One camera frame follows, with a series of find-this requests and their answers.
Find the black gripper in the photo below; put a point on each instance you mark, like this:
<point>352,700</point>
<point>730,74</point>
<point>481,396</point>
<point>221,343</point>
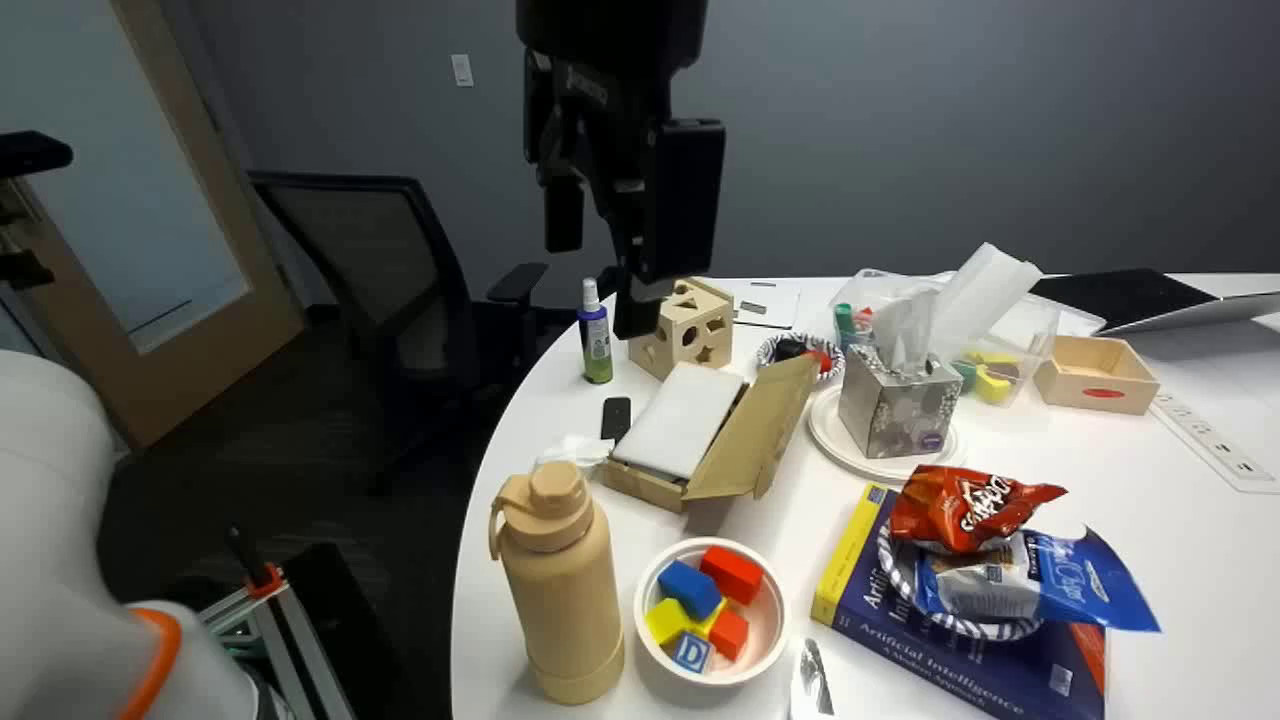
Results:
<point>595,122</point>

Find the wooden shape sorter toy box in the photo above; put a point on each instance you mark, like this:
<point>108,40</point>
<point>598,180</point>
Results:
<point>681,348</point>

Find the open cardboard box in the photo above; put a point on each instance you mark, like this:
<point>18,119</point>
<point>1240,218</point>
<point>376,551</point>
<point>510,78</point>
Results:
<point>754,445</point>

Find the patterned tissue box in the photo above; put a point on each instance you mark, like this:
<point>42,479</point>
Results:
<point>898,405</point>

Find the green glass bottle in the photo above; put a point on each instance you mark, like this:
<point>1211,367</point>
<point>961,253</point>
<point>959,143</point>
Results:
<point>598,343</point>

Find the small black phone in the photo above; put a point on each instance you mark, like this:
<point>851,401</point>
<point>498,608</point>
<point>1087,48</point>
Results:
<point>615,418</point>

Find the white foam sheet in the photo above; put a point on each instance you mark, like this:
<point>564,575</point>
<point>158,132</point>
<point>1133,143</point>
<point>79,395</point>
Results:
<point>678,422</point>

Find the black mesh office chair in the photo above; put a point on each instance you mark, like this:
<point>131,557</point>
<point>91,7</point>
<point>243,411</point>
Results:
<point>386,293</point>

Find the small dish with red items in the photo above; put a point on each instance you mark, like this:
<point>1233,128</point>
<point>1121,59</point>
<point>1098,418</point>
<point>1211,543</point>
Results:
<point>801,352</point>

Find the green glue stick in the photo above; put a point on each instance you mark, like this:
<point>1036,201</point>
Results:
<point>847,326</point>

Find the white round plate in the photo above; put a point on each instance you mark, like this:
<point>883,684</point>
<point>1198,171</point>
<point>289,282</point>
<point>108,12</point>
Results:
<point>824,435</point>

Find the red block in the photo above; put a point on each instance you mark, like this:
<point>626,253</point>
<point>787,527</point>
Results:
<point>732,575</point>

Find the large blue block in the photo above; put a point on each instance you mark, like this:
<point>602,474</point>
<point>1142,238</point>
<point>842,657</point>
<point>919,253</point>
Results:
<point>691,590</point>

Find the beige water bottle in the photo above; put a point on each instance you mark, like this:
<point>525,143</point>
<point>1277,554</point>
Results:
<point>562,600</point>

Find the white tissue sheet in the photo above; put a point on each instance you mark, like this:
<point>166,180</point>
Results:
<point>966,301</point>

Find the yellow block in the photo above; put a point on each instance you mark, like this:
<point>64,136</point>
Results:
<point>670,620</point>

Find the orange block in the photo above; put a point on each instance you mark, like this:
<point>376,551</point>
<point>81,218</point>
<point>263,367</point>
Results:
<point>730,635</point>

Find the white bowl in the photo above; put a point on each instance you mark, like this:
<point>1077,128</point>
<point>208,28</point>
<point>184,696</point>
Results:
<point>765,627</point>

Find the small blue printed block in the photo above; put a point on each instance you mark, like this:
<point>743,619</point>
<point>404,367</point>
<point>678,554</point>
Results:
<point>691,653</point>

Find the yellow tape roll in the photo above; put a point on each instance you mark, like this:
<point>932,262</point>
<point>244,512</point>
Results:
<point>992,381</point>

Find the clear plastic container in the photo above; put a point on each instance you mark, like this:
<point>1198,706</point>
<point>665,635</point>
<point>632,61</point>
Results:
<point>1026,326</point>

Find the red chips bag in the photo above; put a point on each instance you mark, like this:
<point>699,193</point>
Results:
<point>966,504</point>

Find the wooden framed glass door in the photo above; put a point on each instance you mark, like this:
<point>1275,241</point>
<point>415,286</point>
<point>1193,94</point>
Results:
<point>147,241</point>

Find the metal spoon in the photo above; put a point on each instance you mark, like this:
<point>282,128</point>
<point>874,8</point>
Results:
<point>811,680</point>

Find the small wooden tray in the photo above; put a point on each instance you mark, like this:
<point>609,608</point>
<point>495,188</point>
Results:
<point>1098,374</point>

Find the blue and yellow book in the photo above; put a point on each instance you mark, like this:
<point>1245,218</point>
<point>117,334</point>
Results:
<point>920,653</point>

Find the dark grey laptop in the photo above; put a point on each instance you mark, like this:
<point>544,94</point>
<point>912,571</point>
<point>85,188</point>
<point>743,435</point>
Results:
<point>1133,299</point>

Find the blue plastic pouch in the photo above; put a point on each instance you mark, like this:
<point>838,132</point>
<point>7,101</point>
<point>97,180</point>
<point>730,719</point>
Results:
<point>1102,583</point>

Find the white power strip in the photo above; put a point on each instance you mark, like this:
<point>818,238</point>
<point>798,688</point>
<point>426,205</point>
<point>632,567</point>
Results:
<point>1222,443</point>

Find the white wall light switch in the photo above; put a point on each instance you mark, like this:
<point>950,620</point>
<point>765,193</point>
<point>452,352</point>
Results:
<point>461,68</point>

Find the robot stand frame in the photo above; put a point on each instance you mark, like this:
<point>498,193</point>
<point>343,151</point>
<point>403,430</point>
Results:
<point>285,627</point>

